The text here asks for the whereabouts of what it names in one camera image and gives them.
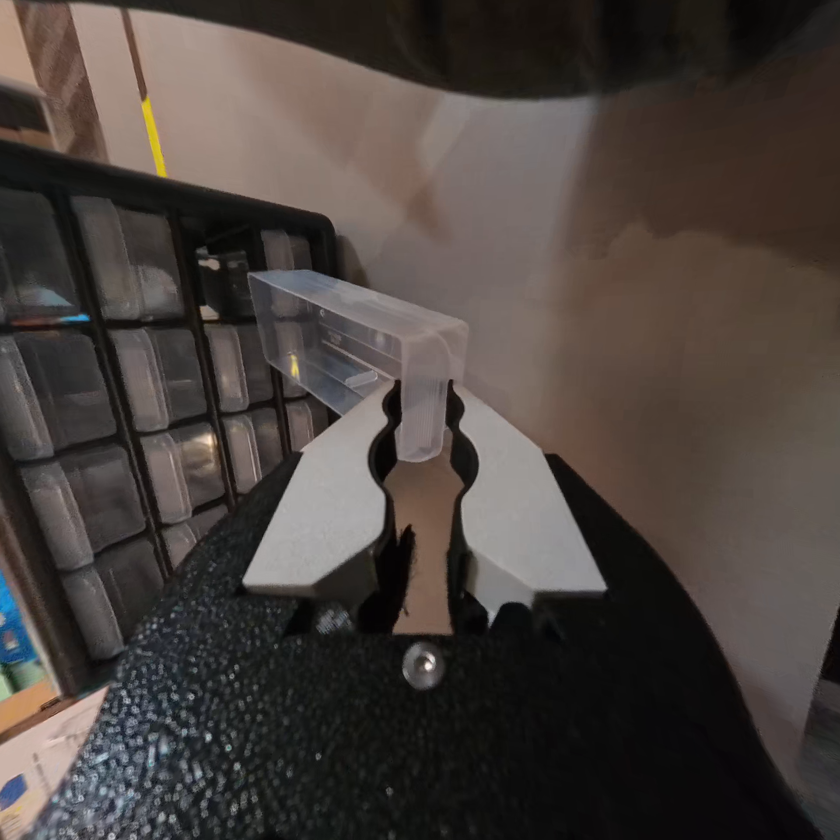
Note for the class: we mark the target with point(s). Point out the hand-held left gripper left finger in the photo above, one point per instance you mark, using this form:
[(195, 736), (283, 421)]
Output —
[(315, 518)]

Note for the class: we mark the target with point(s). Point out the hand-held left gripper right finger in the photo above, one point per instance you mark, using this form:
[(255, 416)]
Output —
[(525, 518)]

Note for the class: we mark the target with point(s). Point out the yellow brown pole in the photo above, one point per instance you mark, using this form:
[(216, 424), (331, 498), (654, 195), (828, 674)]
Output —
[(154, 131)]

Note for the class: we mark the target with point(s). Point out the blue printed box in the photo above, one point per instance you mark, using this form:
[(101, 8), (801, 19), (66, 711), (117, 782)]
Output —
[(16, 630)]

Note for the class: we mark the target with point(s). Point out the dark cloth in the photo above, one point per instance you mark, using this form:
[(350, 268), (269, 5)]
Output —
[(459, 39)]

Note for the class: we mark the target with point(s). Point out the clear plastic drawer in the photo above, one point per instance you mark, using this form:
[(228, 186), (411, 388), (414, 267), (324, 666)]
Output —
[(341, 328)]

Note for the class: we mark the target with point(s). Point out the black drawer cabinet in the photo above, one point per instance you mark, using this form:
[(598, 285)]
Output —
[(131, 184)]

